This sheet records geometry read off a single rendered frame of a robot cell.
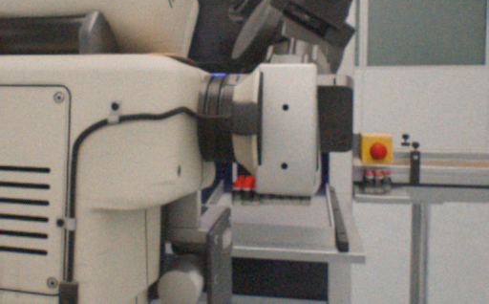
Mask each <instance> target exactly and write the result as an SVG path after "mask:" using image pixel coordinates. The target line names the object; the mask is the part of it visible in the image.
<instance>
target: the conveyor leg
mask: <svg viewBox="0 0 489 304"><path fill-rule="evenodd" d="M411 203H412V221H411V261H410V299H409V304H429V277H430V244H431V209H432V205H439V206H443V202H439V201H411Z"/></svg>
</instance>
